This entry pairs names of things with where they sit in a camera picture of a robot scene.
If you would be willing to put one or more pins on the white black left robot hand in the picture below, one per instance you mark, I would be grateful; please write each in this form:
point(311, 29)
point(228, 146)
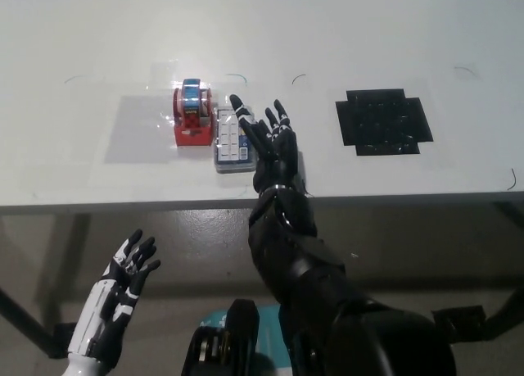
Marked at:
point(110, 294)

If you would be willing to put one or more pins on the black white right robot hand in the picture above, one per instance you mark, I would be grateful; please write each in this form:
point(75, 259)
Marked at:
point(276, 159)

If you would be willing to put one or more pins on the red tape dispenser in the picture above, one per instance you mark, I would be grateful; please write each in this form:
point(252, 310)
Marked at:
point(192, 118)

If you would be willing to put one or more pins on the black cross-shaped tape patch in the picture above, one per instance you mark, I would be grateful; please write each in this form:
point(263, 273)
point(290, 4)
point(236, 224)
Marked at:
point(380, 124)

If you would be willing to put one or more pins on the black teal robot torso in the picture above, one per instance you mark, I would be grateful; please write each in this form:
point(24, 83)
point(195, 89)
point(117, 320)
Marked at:
point(241, 343)

